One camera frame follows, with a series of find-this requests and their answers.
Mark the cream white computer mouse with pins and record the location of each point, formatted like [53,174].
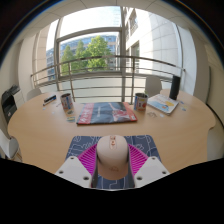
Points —
[112,158]

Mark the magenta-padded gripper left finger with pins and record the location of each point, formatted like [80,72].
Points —
[75,168]

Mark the black cylinder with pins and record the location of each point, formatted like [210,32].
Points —
[174,87]

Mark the white shell chair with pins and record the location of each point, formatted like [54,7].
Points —
[33,94]
[153,86]

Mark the red and dark magazine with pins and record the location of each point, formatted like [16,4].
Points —
[106,113]

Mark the dark blue patterned mouse pad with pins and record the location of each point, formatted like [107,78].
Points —
[80,143]

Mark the metal balcony railing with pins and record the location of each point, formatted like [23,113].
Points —
[100,57]

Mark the printed mug with red label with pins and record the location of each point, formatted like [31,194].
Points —
[140,102]

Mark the dark blue stapler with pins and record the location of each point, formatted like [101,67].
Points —
[49,100]

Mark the printed mug with blue label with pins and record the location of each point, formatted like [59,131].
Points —
[67,102]

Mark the white illustrated booklet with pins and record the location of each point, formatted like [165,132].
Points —
[163,104]

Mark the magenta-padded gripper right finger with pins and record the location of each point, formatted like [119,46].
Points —
[150,168]

